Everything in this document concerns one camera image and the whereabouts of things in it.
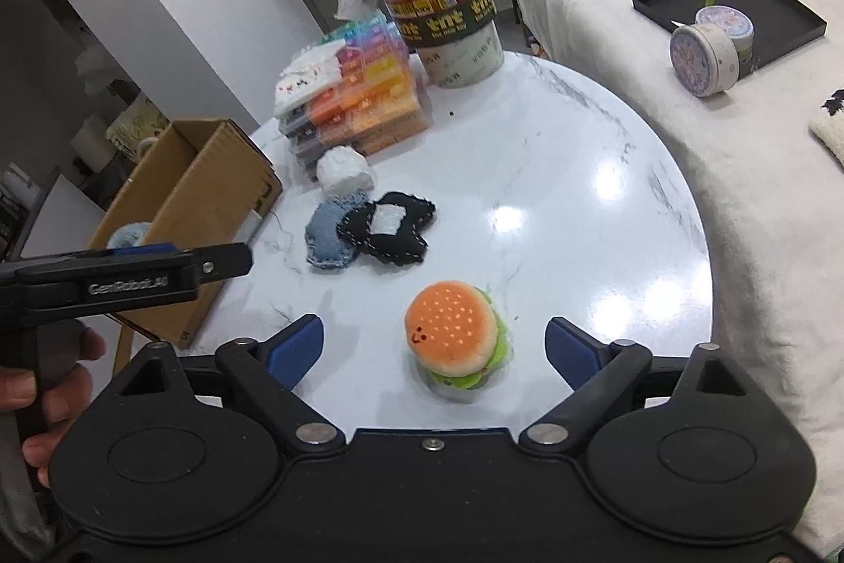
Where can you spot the person's left hand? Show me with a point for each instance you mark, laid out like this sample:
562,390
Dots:
59,398

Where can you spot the grey fluffy plush toy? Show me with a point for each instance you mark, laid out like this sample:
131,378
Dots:
128,234

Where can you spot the blue denim cushion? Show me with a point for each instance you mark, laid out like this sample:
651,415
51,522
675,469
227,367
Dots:
326,240

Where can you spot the black stitched fabric cushion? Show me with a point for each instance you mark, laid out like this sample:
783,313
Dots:
412,241

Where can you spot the brown cardboard box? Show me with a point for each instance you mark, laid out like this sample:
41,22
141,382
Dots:
217,180

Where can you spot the small white soft roll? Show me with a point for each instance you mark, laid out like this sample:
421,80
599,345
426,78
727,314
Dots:
343,174

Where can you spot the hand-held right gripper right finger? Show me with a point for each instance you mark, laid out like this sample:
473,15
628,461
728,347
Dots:
573,352

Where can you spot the white cylindrical appliance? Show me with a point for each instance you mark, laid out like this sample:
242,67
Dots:
92,144

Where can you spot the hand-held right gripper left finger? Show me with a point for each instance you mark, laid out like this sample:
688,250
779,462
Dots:
297,348

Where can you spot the white black-patterned pillow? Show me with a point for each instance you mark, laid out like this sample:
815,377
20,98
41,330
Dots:
831,131

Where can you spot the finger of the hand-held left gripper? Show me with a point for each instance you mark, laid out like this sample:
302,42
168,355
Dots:
142,251
224,263

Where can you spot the hamburger plush toy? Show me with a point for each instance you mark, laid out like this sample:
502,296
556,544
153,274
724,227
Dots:
448,325

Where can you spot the yellow printed bag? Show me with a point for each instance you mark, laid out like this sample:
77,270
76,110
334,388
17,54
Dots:
138,128

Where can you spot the colourful bead organizer stack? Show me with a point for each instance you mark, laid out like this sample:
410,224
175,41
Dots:
382,101

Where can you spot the round floral tin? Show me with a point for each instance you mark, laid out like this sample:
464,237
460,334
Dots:
725,22
699,62

